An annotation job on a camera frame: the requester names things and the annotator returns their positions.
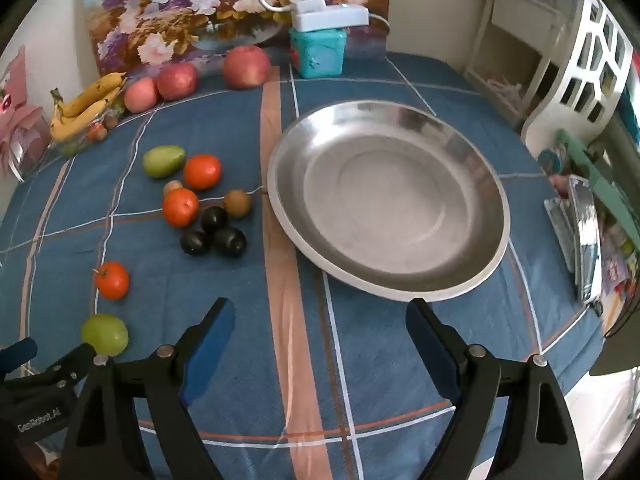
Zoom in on pale green board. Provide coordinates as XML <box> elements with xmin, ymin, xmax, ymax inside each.
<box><xmin>557</xmin><ymin>130</ymin><xmax>640</xmax><ymax>246</ymax></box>

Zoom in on orange tomato upper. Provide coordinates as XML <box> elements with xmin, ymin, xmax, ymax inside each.
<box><xmin>183</xmin><ymin>154</ymin><xmax>222</xmax><ymax>191</ymax></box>

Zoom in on orange tomato middle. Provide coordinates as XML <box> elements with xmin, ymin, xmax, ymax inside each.
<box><xmin>162</xmin><ymin>188</ymin><xmax>200</xmax><ymax>227</ymax></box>

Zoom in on round colourful tin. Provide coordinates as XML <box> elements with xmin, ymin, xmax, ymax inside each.
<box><xmin>539</xmin><ymin>147</ymin><xmax>568</xmax><ymax>177</ymax></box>

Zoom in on small red fruit with stem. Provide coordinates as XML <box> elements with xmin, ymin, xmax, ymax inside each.
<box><xmin>94</xmin><ymin>261</ymin><xmax>130</xmax><ymax>301</ymax></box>

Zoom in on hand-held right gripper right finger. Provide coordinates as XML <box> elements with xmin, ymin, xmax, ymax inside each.
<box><xmin>406</xmin><ymin>298</ymin><xmax>583</xmax><ymax>480</ymax></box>

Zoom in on blue plaid tablecloth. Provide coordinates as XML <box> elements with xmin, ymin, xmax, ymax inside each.
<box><xmin>0</xmin><ymin>50</ymin><xmax>606</xmax><ymax>480</ymax></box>

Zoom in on white lattice chair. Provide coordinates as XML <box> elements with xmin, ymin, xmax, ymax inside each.
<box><xmin>520</xmin><ymin>0</ymin><xmax>640</xmax><ymax>161</ymax></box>

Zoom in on medium red apple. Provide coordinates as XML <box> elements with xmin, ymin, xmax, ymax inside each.
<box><xmin>157</xmin><ymin>61</ymin><xmax>200</xmax><ymax>101</ymax></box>

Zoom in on bunch of yellow bananas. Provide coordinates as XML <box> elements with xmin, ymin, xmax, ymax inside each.
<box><xmin>49</xmin><ymin>72</ymin><xmax>128</xmax><ymax>142</ymax></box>

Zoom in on small potato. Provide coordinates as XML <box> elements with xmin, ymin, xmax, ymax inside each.
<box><xmin>223</xmin><ymin>189</ymin><xmax>252</xmax><ymax>219</ymax></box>

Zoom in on dark plum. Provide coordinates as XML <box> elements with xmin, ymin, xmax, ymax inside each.
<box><xmin>212</xmin><ymin>226</ymin><xmax>248</xmax><ymax>257</ymax></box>
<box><xmin>180</xmin><ymin>229</ymin><xmax>212</xmax><ymax>256</ymax></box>
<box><xmin>200</xmin><ymin>206</ymin><xmax>230</xmax><ymax>234</ymax></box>

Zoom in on round green fruit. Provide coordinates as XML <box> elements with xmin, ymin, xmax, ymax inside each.
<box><xmin>81</xmin><ymin>313</ymin><xmax>129</xmax><ymax>357</ymax></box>

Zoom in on clear bag of small fruits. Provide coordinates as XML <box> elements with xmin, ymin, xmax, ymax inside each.
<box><xmin>50</xmin><ymin>102</ymin><xmax>126</xmax><ymax>158</ymax></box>

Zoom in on teal plastic box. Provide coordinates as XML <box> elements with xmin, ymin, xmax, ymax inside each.
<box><xmin>289</xmin><ymin>27</ymin><xmax>348</xmax><ymax>79</ymax></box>

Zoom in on stainless steel plate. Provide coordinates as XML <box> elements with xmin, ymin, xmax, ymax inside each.
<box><xmin>266</xmin><ymin>100</ymin><xmax>512</xmax><ymax>303</ymax></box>

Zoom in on small pink apple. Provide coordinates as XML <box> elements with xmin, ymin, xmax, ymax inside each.
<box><xmin>123</xmin><ymin>77</ymin><xmax>160</xmax><ymax>113</ymax></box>

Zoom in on pink white plastic bag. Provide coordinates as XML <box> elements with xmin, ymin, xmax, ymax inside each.
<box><xmin>477</xmin><ymin>72</ymin><xmax>523</xmax><ymax>108</ymax></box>

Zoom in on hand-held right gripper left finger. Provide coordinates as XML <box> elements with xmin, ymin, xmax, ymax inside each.
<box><xmin>60</xmin><ymin>297</ymin><xmax>236</xmax><ymax>480</ymax></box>

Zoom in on large red apple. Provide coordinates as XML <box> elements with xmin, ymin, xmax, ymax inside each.
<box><xmin>222</xmin><ymin>45</ymin><xmax>272</xmax><ymax>91</ymax></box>

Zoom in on pink gift wrap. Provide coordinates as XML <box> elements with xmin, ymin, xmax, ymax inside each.
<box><xmin>0</xmin><ymin>45</ymin><xmax>53</xmax><ymax>181</ymax></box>

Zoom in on floral painting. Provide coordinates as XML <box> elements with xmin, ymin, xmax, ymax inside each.
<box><xmin>80</xmin><ymin>0</ymin><xmax>391</xmax><ymax>78</ymax></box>

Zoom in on white flat box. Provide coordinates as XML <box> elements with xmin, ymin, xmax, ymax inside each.
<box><xmin>291</xmin><ymin>4</ymin><xmax>370</xmax><ymax>32</ymax></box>

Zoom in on white wooden rack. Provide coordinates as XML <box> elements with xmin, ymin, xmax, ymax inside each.
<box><xmin>465</xmin><ymin>0</ymin><xmax>568</xmax><ymax>126</ymax></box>

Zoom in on green mango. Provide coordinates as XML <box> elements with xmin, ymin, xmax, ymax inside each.
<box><xmin>142</xmin><ymin>145</ymin><xmax>187</xmax><ymax>179</ymax></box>

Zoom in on orange tomato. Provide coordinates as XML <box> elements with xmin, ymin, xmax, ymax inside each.
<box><xmin>183</xmin><ymin>154</ymin><xmax>222</xmax><ymax>191</ymax></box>
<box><xmin>162</xmin><ymin>188</ymin><xmax>200</xmax><ymax>227</ymax></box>

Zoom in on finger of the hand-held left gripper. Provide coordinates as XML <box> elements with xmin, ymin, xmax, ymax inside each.
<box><xmin>27</xmin><ymin>342</ymin><xmax>97</xmax><ymax>397</ymax></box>
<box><xmin>0</xmin><ymin>337</ymin><xmax>39</xmax><ymax>377</ymax></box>

